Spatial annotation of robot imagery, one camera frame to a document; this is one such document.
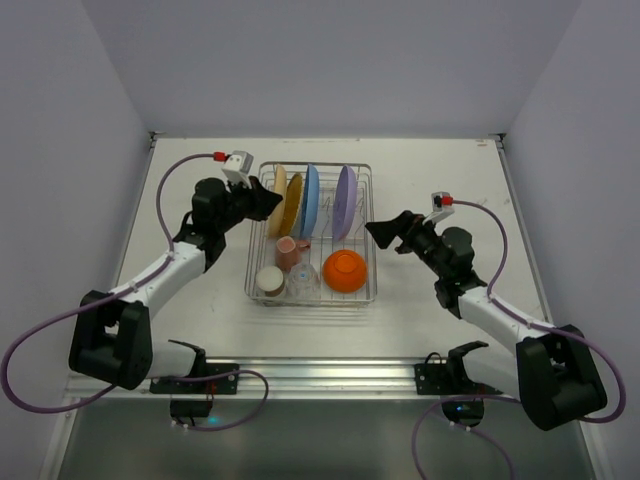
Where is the tan plastic plate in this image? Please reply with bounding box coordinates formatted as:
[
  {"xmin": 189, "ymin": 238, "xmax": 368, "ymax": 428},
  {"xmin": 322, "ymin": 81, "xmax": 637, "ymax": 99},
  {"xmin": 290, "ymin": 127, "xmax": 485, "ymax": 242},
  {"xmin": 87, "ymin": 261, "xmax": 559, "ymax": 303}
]
[{"xmin": 267, "ymin": 165, "xmax": 288, "ymax": 239}]

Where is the green woven pattern plate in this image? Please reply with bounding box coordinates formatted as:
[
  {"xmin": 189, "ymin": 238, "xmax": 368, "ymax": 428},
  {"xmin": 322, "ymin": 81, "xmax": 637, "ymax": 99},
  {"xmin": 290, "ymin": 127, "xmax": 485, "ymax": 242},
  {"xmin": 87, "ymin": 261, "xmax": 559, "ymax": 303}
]
[{"xmin": 279, "ymin": 173, "xmax": 304, "ymax": 236}]

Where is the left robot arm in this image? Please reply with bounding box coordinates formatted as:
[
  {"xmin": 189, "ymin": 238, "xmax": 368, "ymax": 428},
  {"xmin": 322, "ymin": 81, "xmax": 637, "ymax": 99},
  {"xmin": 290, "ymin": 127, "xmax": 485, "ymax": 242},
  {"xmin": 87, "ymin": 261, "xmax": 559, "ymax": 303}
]
[{"xmin": 68, "ymin": 177, "xmax": 283, "ymax": 390}]

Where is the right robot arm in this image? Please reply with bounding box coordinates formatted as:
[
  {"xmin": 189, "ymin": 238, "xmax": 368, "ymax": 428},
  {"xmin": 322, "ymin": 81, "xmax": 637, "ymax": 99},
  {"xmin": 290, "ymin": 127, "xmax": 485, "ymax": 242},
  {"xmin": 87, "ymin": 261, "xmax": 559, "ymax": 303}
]
[{"xmin": 365, "ymin": 210, "xmax": 608, "ymax": 431}]

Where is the blue plate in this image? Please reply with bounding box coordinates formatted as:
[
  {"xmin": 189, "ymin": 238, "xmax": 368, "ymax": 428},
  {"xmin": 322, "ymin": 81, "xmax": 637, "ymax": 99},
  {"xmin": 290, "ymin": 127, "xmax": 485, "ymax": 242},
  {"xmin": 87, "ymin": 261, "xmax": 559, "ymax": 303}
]
[{"xmin": 300, "ymin": 164, "xmax": 320, "ymax": 239}]

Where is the purple plate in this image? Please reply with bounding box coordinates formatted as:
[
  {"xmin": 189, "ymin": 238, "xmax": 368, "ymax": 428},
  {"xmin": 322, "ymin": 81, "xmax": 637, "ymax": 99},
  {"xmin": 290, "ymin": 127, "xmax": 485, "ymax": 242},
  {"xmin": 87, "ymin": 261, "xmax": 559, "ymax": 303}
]
[{"xmin": 332, "ymin": 165, "xmax": 357, "ymax": 242}]

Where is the orange bowl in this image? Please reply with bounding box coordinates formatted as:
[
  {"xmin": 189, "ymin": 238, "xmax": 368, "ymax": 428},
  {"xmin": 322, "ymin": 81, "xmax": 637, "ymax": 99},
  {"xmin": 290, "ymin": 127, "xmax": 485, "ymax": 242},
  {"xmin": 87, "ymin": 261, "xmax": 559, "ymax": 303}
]
[{"xmin": 322, "ymin": 249, "xmax": 368, "ymax": 294}]

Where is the pink mug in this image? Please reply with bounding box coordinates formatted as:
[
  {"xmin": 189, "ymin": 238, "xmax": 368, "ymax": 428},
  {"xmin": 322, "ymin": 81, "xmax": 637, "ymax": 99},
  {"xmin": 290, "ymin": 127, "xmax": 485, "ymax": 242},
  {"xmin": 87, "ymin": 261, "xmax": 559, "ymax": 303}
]
[{"xmin": 275, "ymin": 236, "xmax": 311, "ymax": 272}]

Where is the white brown cup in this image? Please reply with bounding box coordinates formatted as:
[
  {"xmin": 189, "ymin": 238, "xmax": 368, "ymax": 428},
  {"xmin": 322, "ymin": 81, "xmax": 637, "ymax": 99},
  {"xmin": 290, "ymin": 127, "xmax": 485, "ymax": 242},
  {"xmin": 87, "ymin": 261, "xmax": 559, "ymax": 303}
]
[{"xmin": 255, "ymin": 265, "xmax": 286, "ymax": 298}]

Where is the clear glass cup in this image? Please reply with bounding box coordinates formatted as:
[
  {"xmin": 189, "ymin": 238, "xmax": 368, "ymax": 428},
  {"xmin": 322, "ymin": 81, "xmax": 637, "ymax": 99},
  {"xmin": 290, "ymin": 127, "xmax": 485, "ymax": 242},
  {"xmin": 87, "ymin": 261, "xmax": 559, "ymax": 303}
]
[{"xmin": 287, "ymin": 263, "xmax": 320, "ymax": 301}]

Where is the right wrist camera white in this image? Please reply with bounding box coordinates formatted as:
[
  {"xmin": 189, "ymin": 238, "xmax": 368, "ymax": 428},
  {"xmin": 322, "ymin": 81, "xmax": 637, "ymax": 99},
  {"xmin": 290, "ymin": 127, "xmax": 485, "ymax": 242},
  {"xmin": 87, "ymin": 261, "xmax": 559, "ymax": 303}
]
[{"xmin": 428, "ymin": 191, "xmax": 455, "ymax": 224}]

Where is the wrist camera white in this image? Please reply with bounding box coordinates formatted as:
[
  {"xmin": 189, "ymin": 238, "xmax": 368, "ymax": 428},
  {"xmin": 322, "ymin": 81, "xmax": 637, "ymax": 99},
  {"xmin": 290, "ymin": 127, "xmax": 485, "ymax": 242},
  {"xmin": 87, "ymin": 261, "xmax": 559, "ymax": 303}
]
[
  {"xmin": 428, "ymin": 191, "xmax": 455, "ymax": 224},
  {"xmin": 222, "ymin": 150, "xmax": 254, "ymax": 188}
]

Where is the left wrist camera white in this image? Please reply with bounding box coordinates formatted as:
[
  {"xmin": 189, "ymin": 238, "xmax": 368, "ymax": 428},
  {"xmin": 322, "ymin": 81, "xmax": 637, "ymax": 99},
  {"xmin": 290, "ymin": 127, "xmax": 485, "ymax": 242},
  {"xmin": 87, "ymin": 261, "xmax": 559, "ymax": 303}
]
[{"xmin": 222, "ymin": 150, "xmax": 254, "ymax": 188}]

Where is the metal wire dish rack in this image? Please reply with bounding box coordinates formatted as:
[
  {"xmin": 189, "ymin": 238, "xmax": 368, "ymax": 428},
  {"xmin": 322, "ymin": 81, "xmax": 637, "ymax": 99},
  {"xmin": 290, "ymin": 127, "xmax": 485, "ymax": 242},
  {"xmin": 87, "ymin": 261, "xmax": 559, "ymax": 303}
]
[{"xmin": 244, "ymin": 163, "xmax": 377, "ymax": 307}]

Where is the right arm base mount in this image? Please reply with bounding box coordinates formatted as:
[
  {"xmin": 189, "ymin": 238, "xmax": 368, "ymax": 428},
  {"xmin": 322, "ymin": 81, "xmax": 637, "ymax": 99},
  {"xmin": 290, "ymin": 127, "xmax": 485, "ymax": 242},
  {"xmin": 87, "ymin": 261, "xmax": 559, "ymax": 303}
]
[{"xmin": 414, "ymin": 341, "xmax": 496, "ymax": 428}]

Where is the aluminium mounting rail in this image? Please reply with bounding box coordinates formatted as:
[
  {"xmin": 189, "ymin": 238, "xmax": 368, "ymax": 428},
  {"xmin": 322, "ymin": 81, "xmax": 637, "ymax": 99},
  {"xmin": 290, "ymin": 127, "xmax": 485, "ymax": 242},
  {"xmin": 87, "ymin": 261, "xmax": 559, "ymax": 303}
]
[{"xmin": 63, "ymin": 356, "xmax": 521, "ymax": 401}]

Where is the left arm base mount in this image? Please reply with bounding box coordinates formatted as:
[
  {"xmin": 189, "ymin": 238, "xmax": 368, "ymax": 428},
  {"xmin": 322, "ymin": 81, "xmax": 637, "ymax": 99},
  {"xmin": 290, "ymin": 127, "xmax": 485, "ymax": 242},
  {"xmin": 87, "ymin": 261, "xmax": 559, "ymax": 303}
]
[{"xmin": 149, "ymin": 362, "xmax": 239, "ymax": 424}]

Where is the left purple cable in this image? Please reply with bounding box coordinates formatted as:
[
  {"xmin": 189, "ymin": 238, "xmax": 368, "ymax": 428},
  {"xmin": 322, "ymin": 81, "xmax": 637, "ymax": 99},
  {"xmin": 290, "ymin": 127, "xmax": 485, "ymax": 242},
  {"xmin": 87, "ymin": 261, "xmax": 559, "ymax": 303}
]
[{"xmin": 0, "ymin": 150, "xmax": 271, "ymax": 432}]

